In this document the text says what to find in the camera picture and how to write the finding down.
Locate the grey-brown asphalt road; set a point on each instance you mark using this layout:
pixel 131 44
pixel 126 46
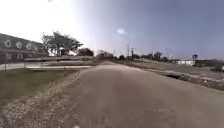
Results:
pixel 133 100

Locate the grass verge with ditch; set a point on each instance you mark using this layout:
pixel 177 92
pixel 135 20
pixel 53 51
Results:
pixel 186 78

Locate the pale sidewalk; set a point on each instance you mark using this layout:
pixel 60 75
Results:
pixel 56 67

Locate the utility poles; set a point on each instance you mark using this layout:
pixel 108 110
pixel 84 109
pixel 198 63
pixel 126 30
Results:
pixel 127 51

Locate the gravel strip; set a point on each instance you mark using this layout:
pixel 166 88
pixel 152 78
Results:
pixel 33 106

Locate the dark tree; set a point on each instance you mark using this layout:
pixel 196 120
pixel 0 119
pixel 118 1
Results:
pixel 85 51

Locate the group of trees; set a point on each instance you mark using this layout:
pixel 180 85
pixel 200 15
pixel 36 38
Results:
pixel 60 43

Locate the distant row of trees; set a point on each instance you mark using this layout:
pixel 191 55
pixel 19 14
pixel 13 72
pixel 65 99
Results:
pixel 153 56

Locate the low white building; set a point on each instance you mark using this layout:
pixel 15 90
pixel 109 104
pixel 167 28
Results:
pixel 185 62

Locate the grey parking lot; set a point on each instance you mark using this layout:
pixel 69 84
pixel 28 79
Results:
pixel 186 68

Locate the building with dormer windows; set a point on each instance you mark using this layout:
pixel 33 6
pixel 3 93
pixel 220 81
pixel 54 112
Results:
pixel 16 50

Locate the grass strip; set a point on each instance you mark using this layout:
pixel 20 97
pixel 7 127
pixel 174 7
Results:
pixel 26 81

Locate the sign on pole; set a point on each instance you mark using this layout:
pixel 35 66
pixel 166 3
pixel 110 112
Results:
pixel 194 57

